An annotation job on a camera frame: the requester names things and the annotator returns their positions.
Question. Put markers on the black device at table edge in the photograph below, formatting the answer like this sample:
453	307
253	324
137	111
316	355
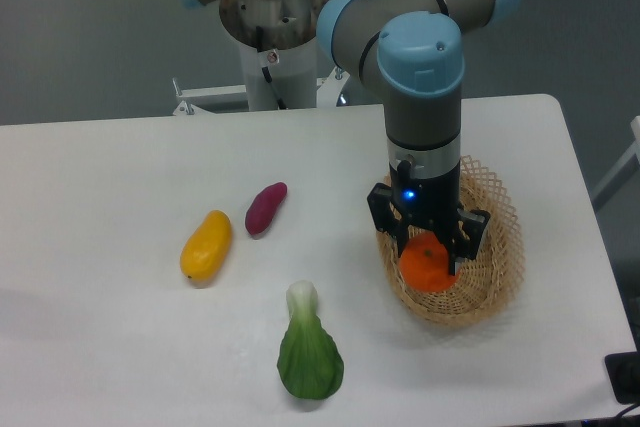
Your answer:
623	373

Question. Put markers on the purple sweet potato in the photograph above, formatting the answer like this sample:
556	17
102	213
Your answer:
264	208

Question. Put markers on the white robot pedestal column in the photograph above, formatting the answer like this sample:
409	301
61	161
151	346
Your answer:
276	40

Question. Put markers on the orange fruit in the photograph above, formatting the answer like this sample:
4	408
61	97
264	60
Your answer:
423	264

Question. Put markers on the woven wicker basket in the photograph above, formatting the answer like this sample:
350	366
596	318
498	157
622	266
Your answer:
484	286

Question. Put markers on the yellow mango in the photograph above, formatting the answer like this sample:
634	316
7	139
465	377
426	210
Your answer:
206	249

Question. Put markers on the green bok choy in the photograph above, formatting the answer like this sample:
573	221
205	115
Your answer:
309	364

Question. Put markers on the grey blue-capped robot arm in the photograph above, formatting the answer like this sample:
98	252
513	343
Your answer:
409	54

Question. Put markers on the white frame at right edge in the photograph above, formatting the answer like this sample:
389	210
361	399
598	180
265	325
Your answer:
620	172

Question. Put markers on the white metal base frame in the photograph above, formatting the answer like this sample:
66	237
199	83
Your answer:
229	99

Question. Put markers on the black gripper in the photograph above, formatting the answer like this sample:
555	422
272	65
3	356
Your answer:
430	204

